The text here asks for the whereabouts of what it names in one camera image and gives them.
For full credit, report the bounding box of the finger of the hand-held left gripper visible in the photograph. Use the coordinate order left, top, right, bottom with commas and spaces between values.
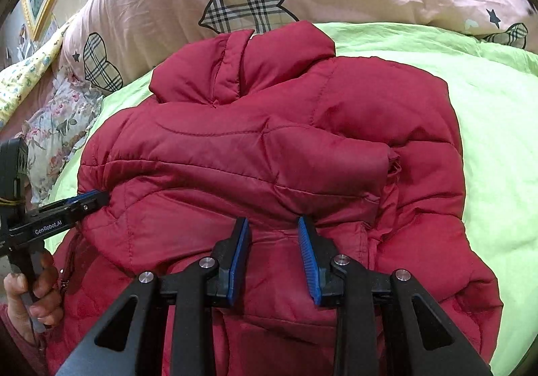
63, 190, 112, 218

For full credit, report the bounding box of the floral ruffled pillow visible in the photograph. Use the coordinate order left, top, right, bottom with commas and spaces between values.
19, 65, 106, 207

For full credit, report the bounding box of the red puffer jacket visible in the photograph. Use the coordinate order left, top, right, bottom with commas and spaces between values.
44, 21, 504, 376

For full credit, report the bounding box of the pink bed sheet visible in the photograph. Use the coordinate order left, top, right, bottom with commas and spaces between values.
0, 76, 62, 137

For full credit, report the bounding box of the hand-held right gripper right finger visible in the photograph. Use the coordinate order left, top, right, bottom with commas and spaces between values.
298, 215, 494, 376

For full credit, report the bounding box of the person's left forearm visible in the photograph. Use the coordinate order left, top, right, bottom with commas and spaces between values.
0, 304, 48, 376

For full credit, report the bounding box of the person's left hand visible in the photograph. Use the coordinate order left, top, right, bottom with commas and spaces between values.
3, 252, 65, 344

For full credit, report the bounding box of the yellow floral quilt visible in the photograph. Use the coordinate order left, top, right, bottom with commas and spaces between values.
0, 19, 78, 125

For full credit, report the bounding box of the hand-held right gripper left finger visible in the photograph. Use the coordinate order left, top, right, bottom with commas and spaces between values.
63, 217, 253, 376

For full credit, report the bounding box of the light green blanket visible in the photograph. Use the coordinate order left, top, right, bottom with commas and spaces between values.
54, 22, 538, 374

